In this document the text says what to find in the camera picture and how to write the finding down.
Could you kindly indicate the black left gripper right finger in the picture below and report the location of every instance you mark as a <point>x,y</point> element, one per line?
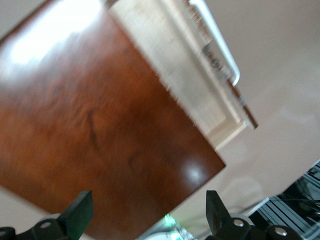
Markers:
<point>220,217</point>

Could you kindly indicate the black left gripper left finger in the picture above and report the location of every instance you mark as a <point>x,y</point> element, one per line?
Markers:
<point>77,215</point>

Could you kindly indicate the aluminium frame structure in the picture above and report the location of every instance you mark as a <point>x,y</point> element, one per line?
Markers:
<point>295,215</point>

